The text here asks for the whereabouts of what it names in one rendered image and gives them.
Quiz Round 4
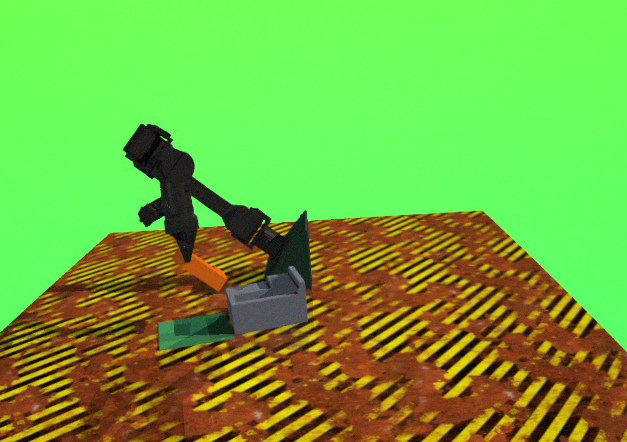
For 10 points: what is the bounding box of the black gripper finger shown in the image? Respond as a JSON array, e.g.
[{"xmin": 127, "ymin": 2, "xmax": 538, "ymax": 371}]
[{"xmin": 169, "ymin": 229, "xmax": 198, "ymax": 263}]

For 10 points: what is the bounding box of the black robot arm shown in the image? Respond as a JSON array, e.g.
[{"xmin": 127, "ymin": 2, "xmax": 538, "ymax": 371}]
[{"xmin": 123, "ymin": 123, "xmax": 289, "ymax": 263}]

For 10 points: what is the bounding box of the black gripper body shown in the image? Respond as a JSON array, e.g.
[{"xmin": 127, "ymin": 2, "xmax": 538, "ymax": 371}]
[{"xmin": 159, "ymin": 180, "xmax": 199, "ymax": 235}]

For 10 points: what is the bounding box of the orange l-shaped block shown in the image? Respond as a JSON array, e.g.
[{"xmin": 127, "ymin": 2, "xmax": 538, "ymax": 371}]
[{"xmin": 172, "ymin": 248, "xmax": 227, "ymax": 291}]

